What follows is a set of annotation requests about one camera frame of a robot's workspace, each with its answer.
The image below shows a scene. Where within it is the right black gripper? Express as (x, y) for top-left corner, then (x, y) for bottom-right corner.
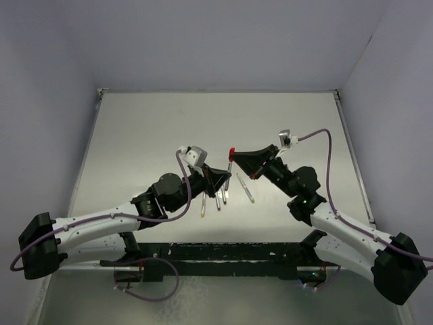
(229, 146), (297, 198)

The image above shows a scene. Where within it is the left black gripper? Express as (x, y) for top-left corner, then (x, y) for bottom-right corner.
(168, 161), (229, 211)

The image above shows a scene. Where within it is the yellow-end white pen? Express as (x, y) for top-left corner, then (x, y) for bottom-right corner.
(200, 193), (206, 217)

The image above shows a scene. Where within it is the red-end white pen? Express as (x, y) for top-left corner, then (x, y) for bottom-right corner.
(224, 161), (232, 191)

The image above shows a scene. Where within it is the red pen cap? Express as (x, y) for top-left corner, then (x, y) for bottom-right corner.
(229, 147), (235, 163)

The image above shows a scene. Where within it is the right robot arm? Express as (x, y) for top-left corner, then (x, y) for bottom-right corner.
(229, 145), (428, 305)

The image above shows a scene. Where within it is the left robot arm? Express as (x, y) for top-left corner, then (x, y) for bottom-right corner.
(10, 165), (231, 280)

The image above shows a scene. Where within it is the blue-end white pen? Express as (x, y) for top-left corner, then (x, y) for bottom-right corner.
(221, 188), (227, 204)

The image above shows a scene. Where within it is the magenta-end white pen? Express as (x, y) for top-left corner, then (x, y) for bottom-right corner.
(215, 196), (221, 211)

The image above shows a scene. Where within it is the green-end white pen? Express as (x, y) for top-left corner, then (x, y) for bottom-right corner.
(236, 173), (255, 204)

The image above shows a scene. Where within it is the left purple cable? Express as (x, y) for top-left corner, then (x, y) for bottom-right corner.
(9, 150), (197, 272)

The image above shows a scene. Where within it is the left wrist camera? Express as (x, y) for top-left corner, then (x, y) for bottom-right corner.
(179, 146), (208, 169)

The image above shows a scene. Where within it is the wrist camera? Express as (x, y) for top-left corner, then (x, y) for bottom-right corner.
(279, 129), (298, 150)
(179, 146), (208, 169)

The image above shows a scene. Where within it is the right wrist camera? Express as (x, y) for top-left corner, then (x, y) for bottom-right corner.
(279, 129), (298, 150)

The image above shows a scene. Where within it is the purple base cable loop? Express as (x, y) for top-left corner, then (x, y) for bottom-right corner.
(113, 257), (179, 302)

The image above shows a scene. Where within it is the aluminium frame rail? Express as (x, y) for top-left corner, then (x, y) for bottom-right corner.
(332, 90), (415, 325)

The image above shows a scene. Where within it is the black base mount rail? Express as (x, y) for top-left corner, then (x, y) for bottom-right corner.
(99, 231), (332, 283)

